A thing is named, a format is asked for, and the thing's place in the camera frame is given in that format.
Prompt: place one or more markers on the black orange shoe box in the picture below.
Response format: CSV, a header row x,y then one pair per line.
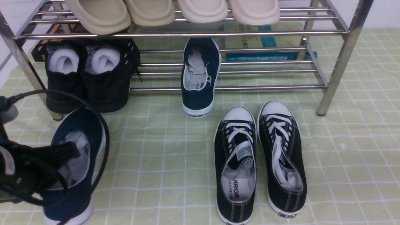
x,y
38,52

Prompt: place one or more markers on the green checkered floor cloth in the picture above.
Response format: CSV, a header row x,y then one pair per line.
x,y
160,169

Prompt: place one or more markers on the black knit shoe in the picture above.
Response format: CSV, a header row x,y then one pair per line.
x,y
108,69
63,65

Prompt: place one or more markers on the black canvas sneaker right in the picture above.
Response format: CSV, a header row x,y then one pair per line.
x,y
280,140

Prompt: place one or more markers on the beige slipper far left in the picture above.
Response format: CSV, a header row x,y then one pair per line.
x,y
101,17

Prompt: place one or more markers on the beige slipper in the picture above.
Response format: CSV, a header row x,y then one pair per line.
x,y
151,13
101,17

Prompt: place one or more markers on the cream slipper far right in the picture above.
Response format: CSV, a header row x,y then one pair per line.
x,y
255,12

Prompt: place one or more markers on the stainless steel shoe rack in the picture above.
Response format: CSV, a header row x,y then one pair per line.
x,y
321,19

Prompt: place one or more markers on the cream slipper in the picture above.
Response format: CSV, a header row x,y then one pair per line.
x,y
255,12
203,11

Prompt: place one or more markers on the navy slip-on shoe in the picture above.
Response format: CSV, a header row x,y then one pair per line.
x,y
84,129
201,65

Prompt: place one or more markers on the green blue flat box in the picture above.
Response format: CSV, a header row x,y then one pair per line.
x,y
262,48

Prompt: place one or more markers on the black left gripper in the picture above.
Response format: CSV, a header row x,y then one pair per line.
x,y
28,170

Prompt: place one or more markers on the black canvas sneaker left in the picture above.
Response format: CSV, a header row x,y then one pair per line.
x,y
235,166

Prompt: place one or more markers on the black knit shoe right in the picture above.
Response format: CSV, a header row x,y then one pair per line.
x,y
108,69

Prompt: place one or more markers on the black canvas sneaker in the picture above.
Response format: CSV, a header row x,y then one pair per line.
x,y
235,166
280,140

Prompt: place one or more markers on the black knit shoe left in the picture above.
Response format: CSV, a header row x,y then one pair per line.
x,y
63,65

